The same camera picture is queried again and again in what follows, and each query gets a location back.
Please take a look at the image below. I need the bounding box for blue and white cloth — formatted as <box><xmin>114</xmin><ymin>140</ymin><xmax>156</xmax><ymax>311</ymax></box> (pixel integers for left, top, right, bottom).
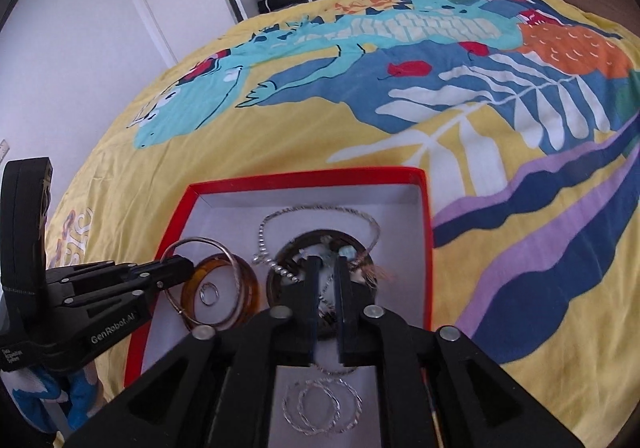
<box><xmin>10</xmin><ymin>368</ymin><xmax>98</xmax><ymax>434</ymax></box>

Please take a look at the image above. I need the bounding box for dark brown bangle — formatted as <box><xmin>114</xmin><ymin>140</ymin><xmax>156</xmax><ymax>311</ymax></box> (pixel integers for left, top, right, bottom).
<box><xmin>265</xmin><ymin>229</ymin><xmax>375</xmax><ymax>340</ymax></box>

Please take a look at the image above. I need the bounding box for red jewelry box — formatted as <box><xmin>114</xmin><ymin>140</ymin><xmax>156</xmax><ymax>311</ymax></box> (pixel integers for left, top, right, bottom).
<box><xmin>122</xmin><ymin>167</ymin><xmax>435</xmax><ymax>389</ymax></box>

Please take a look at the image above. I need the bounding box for yellow printed blanket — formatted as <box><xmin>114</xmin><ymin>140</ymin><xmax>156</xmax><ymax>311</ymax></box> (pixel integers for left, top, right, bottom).
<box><xmin>42</xmin><ymin>0</ymin><xmax>640</xmax><ymax>448</ymax></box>

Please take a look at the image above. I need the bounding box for small twisted silver hoop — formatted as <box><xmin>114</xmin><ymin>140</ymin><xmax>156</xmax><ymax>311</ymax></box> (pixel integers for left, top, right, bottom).
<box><xmin>282</xmin><ymin>379</ymin><xmax>338</xmax><ymax>434</ymax></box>

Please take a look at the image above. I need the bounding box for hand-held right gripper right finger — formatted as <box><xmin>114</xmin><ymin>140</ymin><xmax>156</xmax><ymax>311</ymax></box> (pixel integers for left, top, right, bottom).
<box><xmin>335</xmin><ymin>258</ymin><xmax>576</xmax><ymax>448</ymax></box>

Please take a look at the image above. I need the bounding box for large twisted silver hoop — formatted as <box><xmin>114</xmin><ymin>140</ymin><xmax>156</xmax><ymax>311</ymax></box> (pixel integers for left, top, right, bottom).
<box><xmin>300</xmin><ymin>375</ymin><xmax>363</xmax><ymax>434</ymax></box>

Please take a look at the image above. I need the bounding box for silver chain necklace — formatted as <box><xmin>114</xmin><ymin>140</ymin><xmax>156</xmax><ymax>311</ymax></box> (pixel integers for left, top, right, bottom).
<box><xmin>252</xmin><ymin>205</ymin><xmax>381</xmax><ymax>283</ymax></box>

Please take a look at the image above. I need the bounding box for thin silver bangle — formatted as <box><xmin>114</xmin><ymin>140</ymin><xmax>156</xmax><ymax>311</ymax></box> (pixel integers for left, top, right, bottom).
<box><xmin>160</xmin><ymin>237</ymin><xmax>241</xmax><ymax>329</ymax></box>

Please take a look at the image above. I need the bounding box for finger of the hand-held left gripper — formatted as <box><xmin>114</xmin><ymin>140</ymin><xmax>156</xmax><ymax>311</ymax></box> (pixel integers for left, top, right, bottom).
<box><xmin>46</xmin><ymin>254</ymin><xmax>196</xmax><ymax>287</ymax></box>
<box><xmin>60</xmin><ymin>272</ymin><xmax>195</xmax><ymax>315</ymax></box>

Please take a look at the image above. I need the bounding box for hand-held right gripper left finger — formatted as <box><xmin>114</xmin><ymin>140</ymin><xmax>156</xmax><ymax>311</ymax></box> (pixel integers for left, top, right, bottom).
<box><xmin>62</xmin><ymin>255</ymin><xmax>321</xmax><ymax>448</ymax></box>

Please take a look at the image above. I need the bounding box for amber bangle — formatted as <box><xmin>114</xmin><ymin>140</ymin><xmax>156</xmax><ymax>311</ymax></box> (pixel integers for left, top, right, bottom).
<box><xmin>181</xmin><ymin>253</ymin><xmax>261</xmax><ymax>331</ymax></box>

